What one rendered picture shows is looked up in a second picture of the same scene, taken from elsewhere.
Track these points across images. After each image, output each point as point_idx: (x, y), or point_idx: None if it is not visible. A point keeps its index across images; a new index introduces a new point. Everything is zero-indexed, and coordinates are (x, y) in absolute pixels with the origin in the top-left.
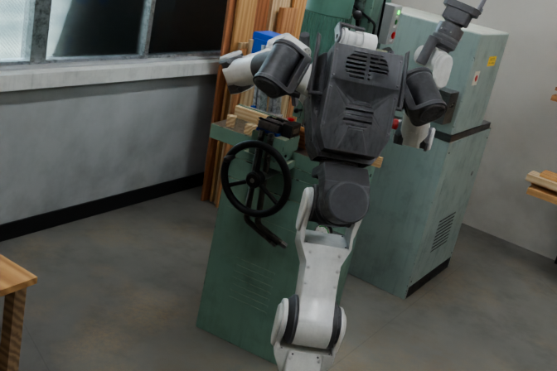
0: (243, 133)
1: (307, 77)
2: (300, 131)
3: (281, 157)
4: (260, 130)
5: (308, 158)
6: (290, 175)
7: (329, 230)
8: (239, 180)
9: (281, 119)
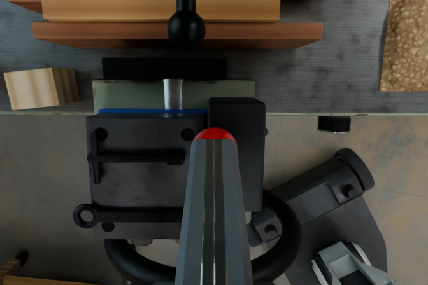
0: (41, 111)
1: None
2: (237, 39)
3: (276, 278)
4: (141, 245)
5: (306, 115)
6: (301, 242)
7: (349, 132)
8: None
9: (167, 161)
